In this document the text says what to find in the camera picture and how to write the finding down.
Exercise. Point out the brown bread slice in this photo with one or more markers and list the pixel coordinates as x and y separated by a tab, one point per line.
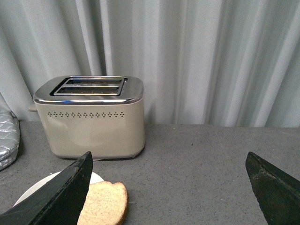
106	204

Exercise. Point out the lower silver quilted oven mitt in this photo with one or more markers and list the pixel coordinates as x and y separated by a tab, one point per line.
7	156

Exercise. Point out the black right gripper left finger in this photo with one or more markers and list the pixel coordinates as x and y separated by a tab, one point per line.
59	201

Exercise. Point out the cream two-slot toaster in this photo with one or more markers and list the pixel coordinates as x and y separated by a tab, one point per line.
100	114

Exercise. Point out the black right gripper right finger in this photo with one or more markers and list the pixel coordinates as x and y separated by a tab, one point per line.
277	192

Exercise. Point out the white round plate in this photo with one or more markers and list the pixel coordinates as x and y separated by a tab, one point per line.
95	178

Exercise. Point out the pale grey curtain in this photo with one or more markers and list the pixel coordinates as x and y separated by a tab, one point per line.
221	62

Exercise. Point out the silver quilted oven mitt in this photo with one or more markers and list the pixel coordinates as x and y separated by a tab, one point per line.
9	129
7	156

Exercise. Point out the upper silver quilted oven mitt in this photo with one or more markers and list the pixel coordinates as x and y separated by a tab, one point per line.
9	129

